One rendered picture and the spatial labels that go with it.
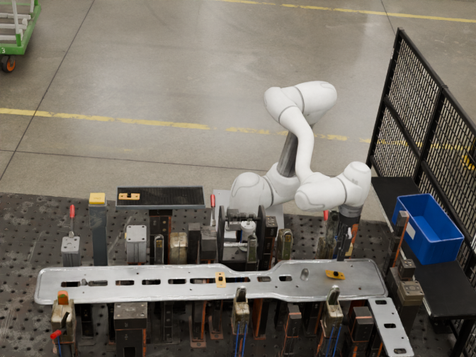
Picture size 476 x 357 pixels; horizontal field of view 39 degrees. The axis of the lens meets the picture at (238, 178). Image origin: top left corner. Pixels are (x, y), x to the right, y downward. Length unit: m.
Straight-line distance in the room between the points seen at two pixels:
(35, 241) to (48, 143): 2.04
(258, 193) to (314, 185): 0.86
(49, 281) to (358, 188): 1.22
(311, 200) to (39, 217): 1.60
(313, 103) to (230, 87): 3.28
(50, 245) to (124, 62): 3.39
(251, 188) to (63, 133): 2.52
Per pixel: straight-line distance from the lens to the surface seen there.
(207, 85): 6.08
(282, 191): 3.24
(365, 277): 2.80
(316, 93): 2.84
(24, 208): 3.53
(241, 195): 3.17
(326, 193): 2.34
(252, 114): 5.69
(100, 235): 2.90
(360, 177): 2.39
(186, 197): 2.80
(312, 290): 2.69
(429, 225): 3.10
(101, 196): 2.81
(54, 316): 2.48
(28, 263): 3.22
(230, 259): 2.81
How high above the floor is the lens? 2.88
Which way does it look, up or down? 36 degrees down
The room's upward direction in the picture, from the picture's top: 6 degrees clockwise
